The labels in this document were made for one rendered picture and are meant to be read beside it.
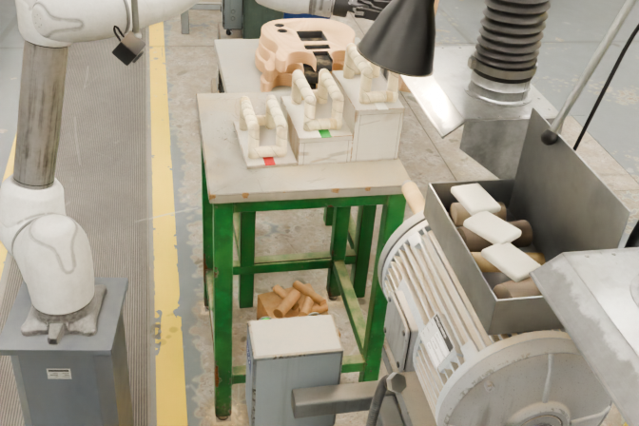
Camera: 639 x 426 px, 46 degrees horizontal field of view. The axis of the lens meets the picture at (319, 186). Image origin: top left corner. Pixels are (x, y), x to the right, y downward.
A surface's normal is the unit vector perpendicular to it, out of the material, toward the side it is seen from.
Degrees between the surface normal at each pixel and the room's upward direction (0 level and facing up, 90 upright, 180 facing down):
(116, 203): 0
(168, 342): 0
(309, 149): 90
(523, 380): 82
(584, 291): 38
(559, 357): 62
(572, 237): 90
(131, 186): 0
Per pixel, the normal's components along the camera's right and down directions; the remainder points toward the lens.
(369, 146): 0.24, 0.54
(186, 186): 0.07, -0.84
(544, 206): -0.98, 0.05
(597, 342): -0.55, -0.63
